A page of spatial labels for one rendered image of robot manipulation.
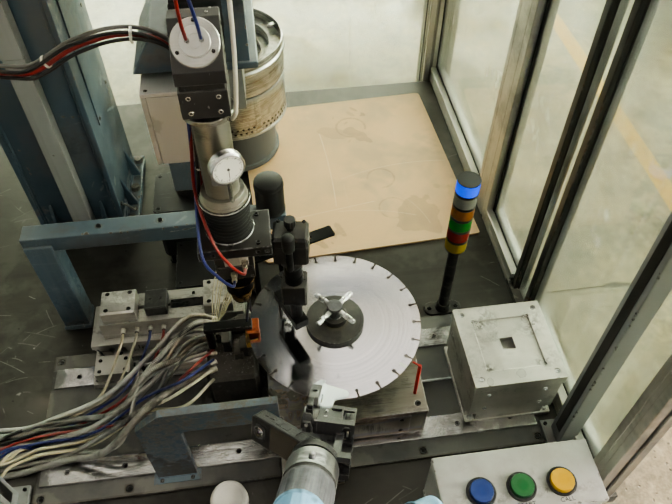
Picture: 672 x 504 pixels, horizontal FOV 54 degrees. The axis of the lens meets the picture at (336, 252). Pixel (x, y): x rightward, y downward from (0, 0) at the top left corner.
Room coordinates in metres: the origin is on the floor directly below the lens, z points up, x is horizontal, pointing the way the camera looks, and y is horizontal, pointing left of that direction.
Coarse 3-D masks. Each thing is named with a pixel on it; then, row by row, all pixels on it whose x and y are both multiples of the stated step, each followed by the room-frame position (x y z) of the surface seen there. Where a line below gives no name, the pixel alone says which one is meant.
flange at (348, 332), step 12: (348, 300) 0.76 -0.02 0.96; (312, 312) 0.73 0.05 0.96; (324, 312) 0.72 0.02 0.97; (348, 312) 0.73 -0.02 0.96; (360, 312) 0.73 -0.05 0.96; (312, 324) 0.70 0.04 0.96; (324, 324) 0.70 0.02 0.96; (336, 324) 0.69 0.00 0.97; (348, 324) 0.70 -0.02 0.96; (360, 324) 0.70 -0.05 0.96; (312, 336) 0.68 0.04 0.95; (324, 336) 0.67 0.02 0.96; (336, 336) 0.67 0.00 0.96; (348, 336) 0.67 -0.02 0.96
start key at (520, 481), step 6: (516, 474) 0.43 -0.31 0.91; (522, 474) 0.43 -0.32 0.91; (516, 480) 0.42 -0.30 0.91; (522, 480) 0.42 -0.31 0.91; (528, 480) 0.42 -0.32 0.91; (510, 486) 0.41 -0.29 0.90; (516, 486) 0.41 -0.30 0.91; (522, 486) 0.41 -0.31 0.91; (528, 486) 0.41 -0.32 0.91; (534, 486) 0.41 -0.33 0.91; (516, 492) 0.40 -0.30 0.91; (522, 492) 0.40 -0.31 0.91; (528, 492) 0.40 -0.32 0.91
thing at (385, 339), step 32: (320, 288) 0.79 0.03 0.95; (352, 288) 0.79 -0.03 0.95; (384, 288) 0.79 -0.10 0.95; (288, 320) 0.72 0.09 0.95; (384, 320) 0.72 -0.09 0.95; (416, 320) 0.72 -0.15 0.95; (256, 352) 0.65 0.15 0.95; (288, 352) 0.65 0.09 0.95; (320, 352) 0.65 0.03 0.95; (352, 352) 0.65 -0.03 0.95; (384, 352) 0.65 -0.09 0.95; (288, 384) 0.58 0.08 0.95; (352, 384) 0.58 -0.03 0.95; (384, 384) 0.58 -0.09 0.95
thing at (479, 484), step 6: (474, 480) 0.42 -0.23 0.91; (480, 480) 0.42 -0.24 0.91; (486, 480) 0.42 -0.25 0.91; (474, 486) 0.41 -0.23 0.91; (480, 486) 0.41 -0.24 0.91; (486, 486) 0.41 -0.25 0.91; (492, 486) 0.41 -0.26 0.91; (474, 492) 0.40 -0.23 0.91; (480, 492) 0.40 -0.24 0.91; (486, 492) 0.40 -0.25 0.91; (492, 492) 0.40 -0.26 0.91; (474, 498) 0.39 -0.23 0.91; (480, 498) 0.39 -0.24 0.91; (486, 498) 0.39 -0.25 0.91
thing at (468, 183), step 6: (462, 174) 0.90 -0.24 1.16; (468, 174) 0.90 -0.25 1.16; (474, 174) 0.90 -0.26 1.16; (462, 180) 0.89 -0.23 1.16; (468, 180) 0.89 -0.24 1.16; (474, 180) 0.89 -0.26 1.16; (480, 180) 0.89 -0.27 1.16; (456, 186) 0.89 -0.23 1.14; (462, 186) 0.87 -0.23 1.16; (468, 186) 0.87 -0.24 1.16; (474, 186) 0.87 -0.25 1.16; (456, 192) 0.88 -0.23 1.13; (462, 192) 0.87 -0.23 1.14; (468, 192) 0.87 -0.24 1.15; (474, 192) 0.87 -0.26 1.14; (468, 198) 0.87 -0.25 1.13
